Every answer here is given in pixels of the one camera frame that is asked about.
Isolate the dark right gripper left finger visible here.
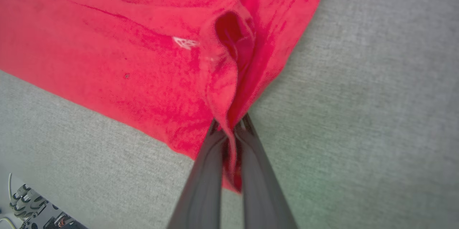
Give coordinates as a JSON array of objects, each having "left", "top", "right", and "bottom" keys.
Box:
[{"left": 167, "top": 119, "right": 228, "bottom": 229}]

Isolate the grey fabric sofa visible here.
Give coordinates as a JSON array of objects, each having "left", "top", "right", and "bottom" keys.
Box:
[{"left": 0, "top": 0, "right": 459, "bottom": 229}]

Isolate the red and white garment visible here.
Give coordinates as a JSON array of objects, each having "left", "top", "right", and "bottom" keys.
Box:
[{"left": 0, "top": 0, "right": 331, "bottom": 194}]

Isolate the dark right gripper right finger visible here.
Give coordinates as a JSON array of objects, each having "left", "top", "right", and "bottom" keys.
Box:
[{"left": 234, "top": 113, "right": 298, "bottom": 229}]

